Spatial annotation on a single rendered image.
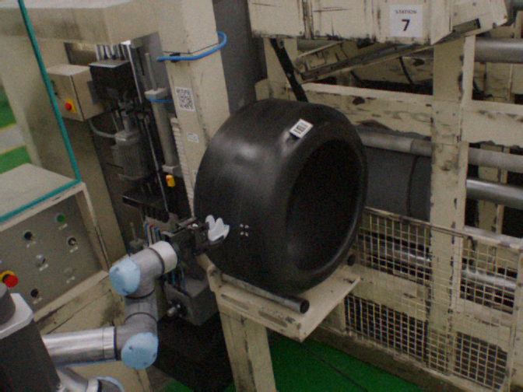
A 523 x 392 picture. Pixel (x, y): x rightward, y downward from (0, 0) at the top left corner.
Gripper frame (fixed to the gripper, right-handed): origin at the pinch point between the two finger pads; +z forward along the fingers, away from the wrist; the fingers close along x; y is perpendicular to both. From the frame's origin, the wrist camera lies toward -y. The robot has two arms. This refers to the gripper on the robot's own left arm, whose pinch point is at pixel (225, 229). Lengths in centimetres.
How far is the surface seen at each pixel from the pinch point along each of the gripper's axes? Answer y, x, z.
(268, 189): 11.7, -10.3, 7.2
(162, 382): -121, 86, 28
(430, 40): 45, -37, 44
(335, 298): -40, -10, 39
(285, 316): -36.4, -5.4, 17.0
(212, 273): -29.1, 23.2, 14.3
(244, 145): 20.9, 0.9, 11.7
